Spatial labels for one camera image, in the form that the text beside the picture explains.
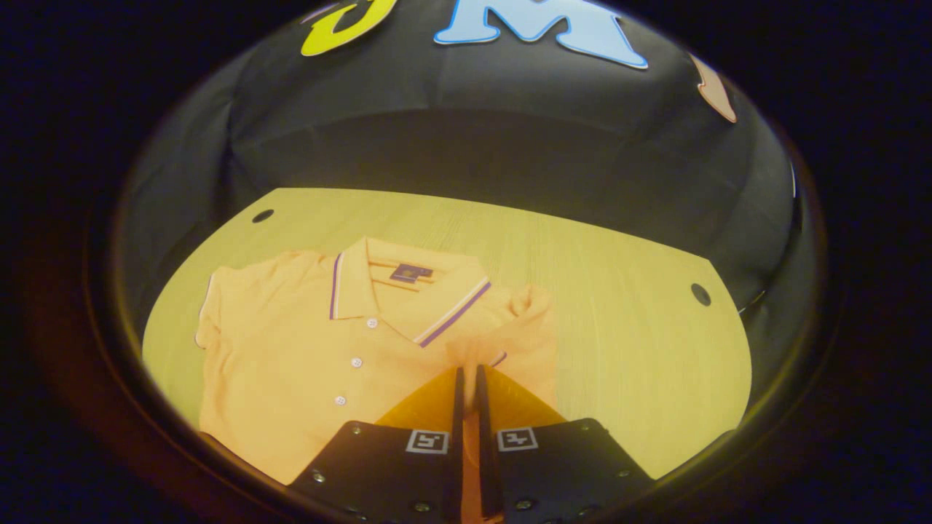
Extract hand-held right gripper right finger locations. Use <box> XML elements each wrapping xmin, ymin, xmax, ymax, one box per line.
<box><xmin>475</xmin><ymin>364</ymin><xmax>656</xmax><ymax>524</ymax></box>

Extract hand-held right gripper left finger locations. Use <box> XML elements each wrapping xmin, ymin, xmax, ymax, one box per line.
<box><xmin>288</xmin><ymin>366</ymin><xmax>467</xmax><ymax>524</ymax></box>

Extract orange polo T-shirt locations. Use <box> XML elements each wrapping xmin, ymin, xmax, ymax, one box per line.
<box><xmin>194</xmin><ymin>237</ymin><xmax>560</xmax><ymax>524</ymax></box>

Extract black backdrop cloth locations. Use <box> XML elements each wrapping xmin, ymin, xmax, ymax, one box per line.
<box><xmin>120</xmin><ymin>0</ymin><xmax>802</xmax><ymax>350</ymax></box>

